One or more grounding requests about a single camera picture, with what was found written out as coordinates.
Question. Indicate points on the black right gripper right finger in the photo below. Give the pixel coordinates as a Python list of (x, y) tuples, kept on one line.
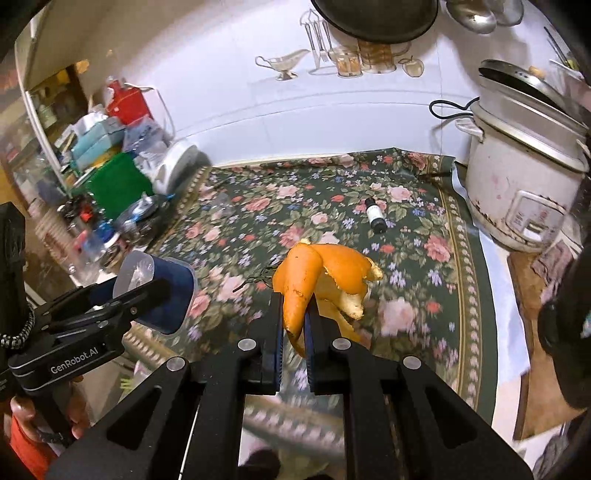
[(401, 420)]

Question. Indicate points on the orange peel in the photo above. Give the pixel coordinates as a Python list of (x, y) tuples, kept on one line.
[(336, 276)]

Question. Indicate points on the black wok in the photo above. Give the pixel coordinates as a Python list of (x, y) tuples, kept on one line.
[(380, 21)]

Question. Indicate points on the white rice cooker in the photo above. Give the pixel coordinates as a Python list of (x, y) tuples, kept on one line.
[(527, 158)]

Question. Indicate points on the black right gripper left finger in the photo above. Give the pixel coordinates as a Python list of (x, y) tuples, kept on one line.
[(184, 421)]

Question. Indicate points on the small white-label dark bottle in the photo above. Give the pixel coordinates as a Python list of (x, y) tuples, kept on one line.
[(376, 216)]

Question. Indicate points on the green box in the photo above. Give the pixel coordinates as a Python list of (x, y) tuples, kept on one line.
[(116, 185)]

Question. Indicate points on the person's left hand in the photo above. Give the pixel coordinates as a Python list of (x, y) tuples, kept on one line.
[(58, 416)]

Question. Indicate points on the teal tissue box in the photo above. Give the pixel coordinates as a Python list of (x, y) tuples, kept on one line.
[(96, 141)]

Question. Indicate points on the floral green table mat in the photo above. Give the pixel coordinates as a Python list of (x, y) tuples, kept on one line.
[(234, 225)]

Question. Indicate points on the white round appliance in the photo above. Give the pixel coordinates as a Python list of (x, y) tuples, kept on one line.
[(180, 161)]

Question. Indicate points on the blue yogurt cup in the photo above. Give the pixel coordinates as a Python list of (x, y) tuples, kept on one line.
[(168, 286)]

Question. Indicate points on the metal ladle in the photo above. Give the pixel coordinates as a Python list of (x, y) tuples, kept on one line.
[(474, 15)]

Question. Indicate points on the red carton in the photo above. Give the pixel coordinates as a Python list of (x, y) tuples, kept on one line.
[(127, 103)]

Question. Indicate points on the wire mesh strainer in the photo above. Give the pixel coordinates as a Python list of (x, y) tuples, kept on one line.
[(508, 13)]

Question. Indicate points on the plastic bag with print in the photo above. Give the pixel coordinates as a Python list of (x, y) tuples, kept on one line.
[(143, 134)]

